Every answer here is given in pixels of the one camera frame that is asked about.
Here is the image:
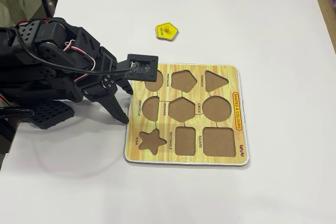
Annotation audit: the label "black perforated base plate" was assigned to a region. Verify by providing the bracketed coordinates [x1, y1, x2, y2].
[27, 100, 76, 131]

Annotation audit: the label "wooden shape puzzle board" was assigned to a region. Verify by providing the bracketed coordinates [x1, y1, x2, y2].
[123, 63, 249, 167]

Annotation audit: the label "yellow pentagon puzzle piece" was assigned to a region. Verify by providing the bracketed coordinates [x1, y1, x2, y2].
[155, 22, 180, 41]

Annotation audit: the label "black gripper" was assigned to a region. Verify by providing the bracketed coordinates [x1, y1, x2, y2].
[83, 46, 134, 125]

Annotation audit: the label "metal bottle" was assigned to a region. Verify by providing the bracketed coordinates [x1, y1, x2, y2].
[39, 0, 57, 17]

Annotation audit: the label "black square wrist camera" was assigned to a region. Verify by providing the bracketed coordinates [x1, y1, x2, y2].
[124, 54, 160, 83]

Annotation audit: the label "black glossy clamp bar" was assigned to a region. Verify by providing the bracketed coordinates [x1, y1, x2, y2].
[0, 106, 35, 120]

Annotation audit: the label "red and white servo wires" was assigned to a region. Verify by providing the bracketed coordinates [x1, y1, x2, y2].
[64, 39, 96, 70]

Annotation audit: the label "black camera cable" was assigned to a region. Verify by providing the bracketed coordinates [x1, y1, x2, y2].
[18, 39, 139, 74]

